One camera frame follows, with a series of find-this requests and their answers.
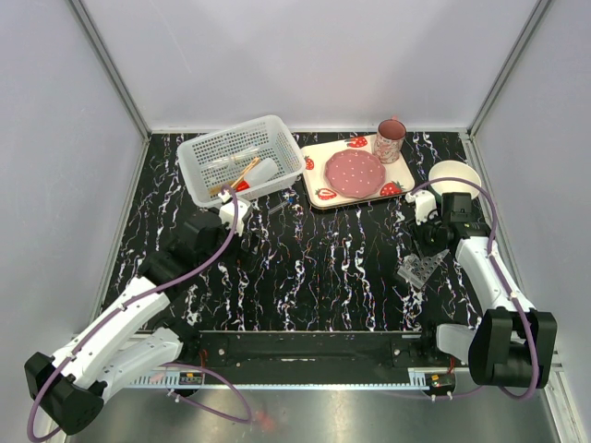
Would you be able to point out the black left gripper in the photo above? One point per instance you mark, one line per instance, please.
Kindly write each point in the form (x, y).
(254, 243)

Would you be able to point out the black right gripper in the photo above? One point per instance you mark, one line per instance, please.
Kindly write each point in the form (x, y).
(422, 245)

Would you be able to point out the blue capped test tube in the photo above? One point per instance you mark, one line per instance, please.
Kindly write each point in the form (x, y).
(281, 206)

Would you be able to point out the wooden test tube clamp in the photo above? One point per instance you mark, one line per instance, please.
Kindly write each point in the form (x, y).
(241, 177)

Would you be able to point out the clear plastic funnel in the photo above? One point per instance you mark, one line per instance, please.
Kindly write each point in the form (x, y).
(233, 158)

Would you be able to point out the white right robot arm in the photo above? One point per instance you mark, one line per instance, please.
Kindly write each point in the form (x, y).
(513, 345)

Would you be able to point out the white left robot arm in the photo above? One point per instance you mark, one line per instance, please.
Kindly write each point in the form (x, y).
(73, 384)

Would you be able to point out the clear test tube rack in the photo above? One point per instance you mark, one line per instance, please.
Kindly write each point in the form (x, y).
(416, 271)

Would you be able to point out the white paper bowl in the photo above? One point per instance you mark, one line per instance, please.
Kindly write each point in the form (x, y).
(453, 169)

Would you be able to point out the white squeeze bottle red cap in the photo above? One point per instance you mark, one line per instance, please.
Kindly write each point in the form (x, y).
(259, 174)

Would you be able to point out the white perforated plastic basket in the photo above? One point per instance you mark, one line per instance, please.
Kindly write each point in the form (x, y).
(268, 132)

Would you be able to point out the pink dotted plate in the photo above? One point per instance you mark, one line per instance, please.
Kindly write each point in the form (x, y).
(354, 173)

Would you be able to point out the pink patterned mug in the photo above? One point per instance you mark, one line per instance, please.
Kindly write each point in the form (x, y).
(389, 140)

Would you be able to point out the right controller box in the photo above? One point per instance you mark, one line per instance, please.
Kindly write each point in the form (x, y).
(441, 383)

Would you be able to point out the controller box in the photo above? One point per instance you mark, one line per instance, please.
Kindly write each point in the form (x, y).
(190, 378)
(441, 383)

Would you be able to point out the left controller box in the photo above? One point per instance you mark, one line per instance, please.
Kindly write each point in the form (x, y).
(190, 378)

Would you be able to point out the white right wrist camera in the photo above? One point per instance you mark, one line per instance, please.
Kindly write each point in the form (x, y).
(424, 203)

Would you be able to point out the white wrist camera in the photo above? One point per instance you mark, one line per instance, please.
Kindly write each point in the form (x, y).
(424, 203)
(234, 211)

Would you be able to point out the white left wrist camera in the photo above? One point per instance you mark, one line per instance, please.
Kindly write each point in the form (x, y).
(234, 211)

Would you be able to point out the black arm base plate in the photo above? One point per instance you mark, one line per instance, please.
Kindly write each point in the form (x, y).
(324, 360)

